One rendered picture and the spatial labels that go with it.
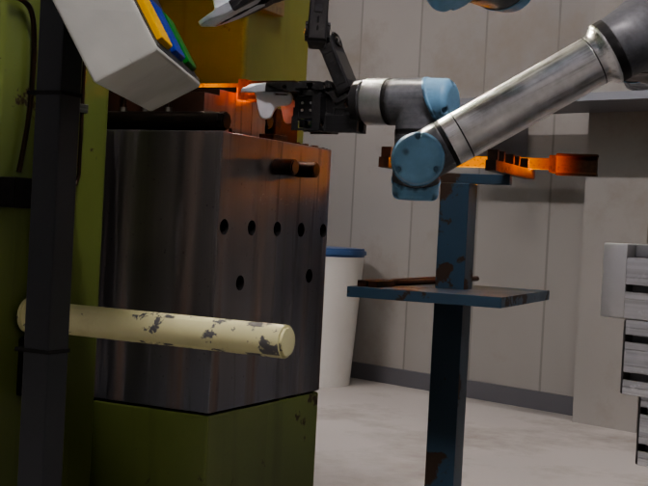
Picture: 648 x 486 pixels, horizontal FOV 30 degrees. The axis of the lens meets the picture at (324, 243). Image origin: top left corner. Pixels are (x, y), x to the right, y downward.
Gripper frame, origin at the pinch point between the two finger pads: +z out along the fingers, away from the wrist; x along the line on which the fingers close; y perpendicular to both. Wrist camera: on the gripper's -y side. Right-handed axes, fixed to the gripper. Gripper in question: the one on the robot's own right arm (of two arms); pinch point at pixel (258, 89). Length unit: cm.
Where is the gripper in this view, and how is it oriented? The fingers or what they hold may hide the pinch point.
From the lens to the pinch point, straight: 206.6
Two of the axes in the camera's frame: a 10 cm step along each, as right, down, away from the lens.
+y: -0.5, 10.0, 0.2
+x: 4.6, 0.1, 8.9
